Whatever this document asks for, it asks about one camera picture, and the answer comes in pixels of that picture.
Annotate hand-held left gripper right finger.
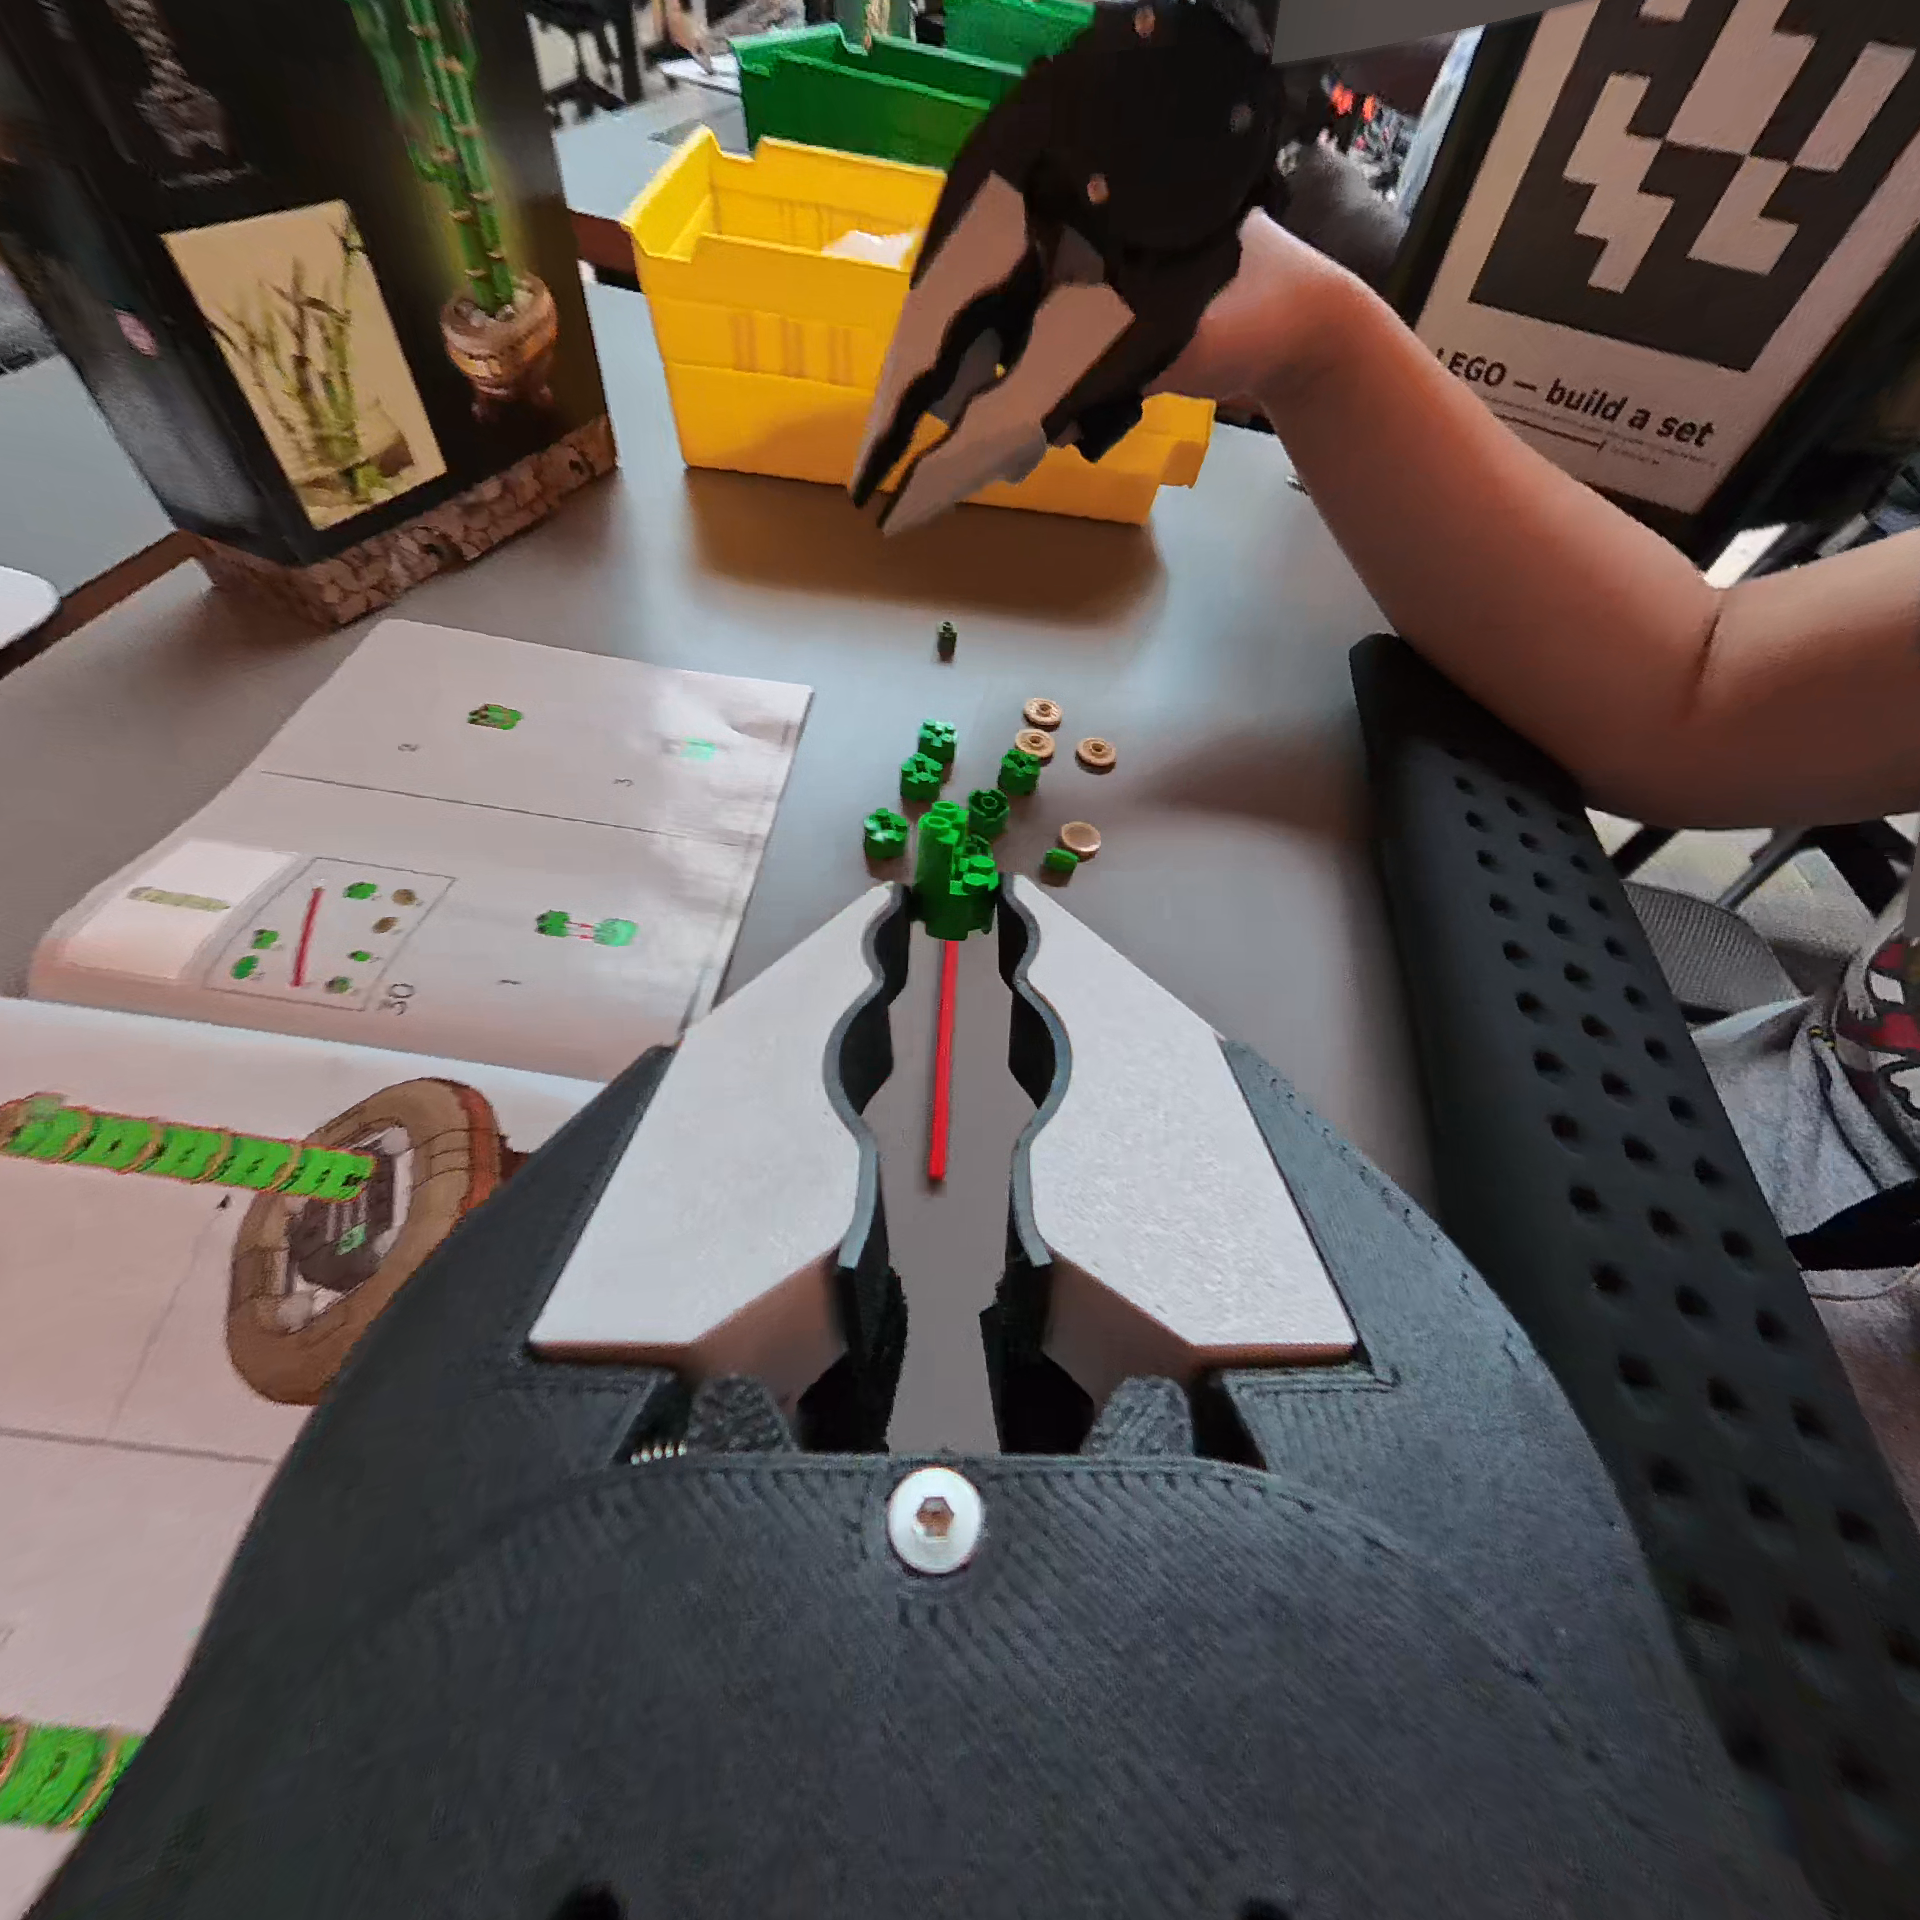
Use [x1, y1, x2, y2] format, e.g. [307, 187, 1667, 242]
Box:
[980, 875, 1360, 1456]

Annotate green plastic bin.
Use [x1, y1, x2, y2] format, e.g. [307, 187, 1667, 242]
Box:
[729, 0, 1097, 170]

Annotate black toy set box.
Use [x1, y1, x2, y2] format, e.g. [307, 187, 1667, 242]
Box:
[0, 0, 620, 629]

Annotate red toy rod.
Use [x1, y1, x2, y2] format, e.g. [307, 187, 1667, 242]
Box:
[927, 939, 962, 1186]

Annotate black perforated chair back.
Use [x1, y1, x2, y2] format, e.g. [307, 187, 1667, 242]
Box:
[1351, 633, 1920, 1920]

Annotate yellow plastic bin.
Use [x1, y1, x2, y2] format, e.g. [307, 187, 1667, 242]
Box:
[622, 128, 1217, 526]

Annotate black framed marker sign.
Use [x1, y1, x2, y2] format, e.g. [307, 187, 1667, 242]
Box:
[1388, 0, 1920, 520]

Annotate building instruction booklet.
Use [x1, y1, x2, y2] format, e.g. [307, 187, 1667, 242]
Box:
[0, 618, 816, 1920]

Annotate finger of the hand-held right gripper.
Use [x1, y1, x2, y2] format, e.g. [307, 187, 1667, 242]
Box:
[875, 283, 1137, 539]
[846, 170, 1039, 516]

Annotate grey printed t-shirt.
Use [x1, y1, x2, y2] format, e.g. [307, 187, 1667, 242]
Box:
[1687, 899, 1920, 1277]

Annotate person's right forearm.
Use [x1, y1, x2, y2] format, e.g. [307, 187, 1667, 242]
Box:
[1184, 209, 1920, 831]

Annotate green toy brick stack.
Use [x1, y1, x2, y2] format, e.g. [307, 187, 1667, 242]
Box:
[907, 804, 1005, 944]

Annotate cluster of green round bricks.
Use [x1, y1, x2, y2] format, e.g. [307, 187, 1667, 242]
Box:
[859, 717, 1046, 865]

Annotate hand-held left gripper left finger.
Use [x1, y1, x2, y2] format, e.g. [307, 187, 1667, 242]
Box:
[529, 883, 915, 1456]

